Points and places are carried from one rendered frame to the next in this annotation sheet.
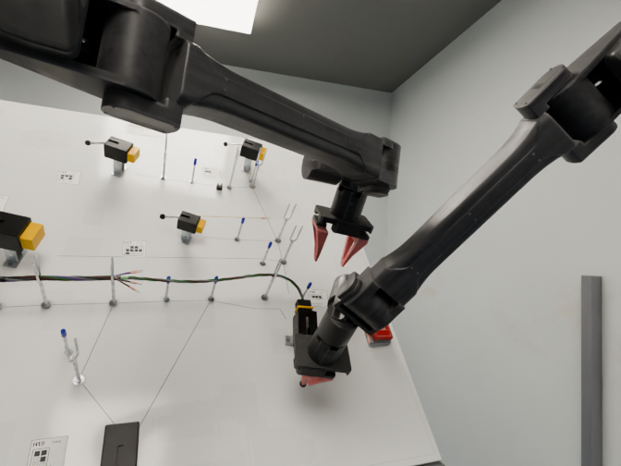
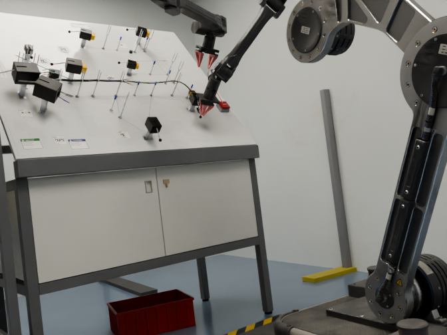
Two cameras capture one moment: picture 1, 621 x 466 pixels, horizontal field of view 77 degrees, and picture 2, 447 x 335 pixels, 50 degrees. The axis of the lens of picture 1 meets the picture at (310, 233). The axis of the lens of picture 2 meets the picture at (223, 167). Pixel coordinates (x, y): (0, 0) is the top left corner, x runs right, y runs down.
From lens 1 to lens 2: 172 cm
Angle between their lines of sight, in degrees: 16
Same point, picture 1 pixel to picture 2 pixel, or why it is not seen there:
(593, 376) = (331, 141)
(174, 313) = (140, 100)
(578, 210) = not seen: hidden behind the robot
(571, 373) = (324, 147)
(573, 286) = (318, 99)
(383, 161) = (222, 23)
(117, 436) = (152, 119)
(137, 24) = not seen: outside the picture
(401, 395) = (237, 127)
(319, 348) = (208, 92)
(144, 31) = not seen: outside the picture
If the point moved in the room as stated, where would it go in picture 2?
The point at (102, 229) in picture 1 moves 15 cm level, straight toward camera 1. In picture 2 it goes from (93, 70) to (109, 62)
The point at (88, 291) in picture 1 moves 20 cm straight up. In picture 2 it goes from (104, 92) to (99, 50)
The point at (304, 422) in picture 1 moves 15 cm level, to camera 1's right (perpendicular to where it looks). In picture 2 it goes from (203, 131) to (232, 129)
